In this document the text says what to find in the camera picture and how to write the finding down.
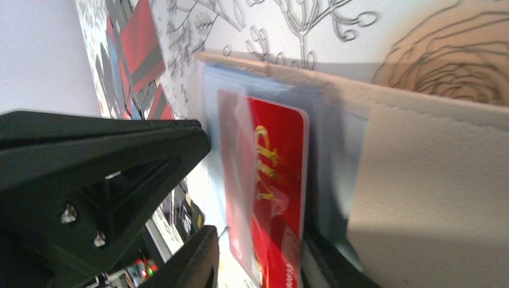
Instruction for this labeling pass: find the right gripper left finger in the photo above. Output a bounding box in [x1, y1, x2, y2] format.
[140, 225, 219, 288]

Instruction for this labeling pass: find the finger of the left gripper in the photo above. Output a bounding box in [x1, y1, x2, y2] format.
[1, 111, 211, 287]

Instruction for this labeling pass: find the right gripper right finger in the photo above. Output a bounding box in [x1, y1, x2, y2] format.
[301, 228, 378, 287]

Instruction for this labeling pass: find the beige card holder wallet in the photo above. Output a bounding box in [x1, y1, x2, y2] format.
[188, 53, 508, 287]

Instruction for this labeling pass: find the red vip card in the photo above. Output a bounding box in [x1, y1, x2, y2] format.
[217, 90, 309, 287]

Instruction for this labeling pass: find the red card centre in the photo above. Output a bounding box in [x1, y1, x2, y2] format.
[147, 85, 173, 120]

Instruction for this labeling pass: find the red card upper pile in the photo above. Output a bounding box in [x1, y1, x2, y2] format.
[121, 0, 165, 93]

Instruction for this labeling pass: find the floral table mat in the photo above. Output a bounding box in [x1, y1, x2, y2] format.
[76, 1, 508, 287]

